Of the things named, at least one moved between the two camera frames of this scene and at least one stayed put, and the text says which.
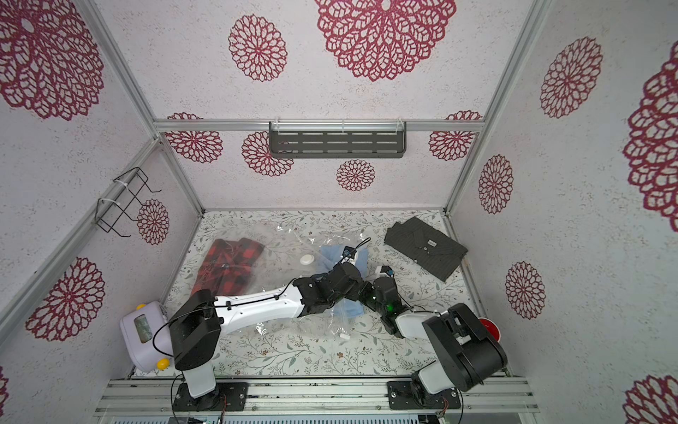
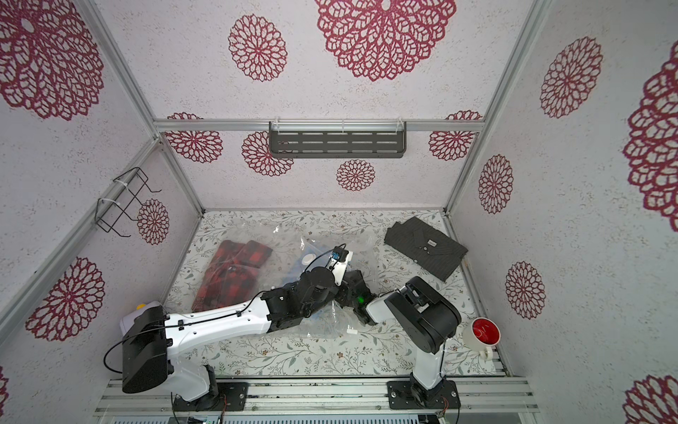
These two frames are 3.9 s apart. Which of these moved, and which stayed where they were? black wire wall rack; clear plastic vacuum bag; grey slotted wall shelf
Moved: clear plastic vacuum bag
Stayed: black wire wall rack; grey slotted wall shelf
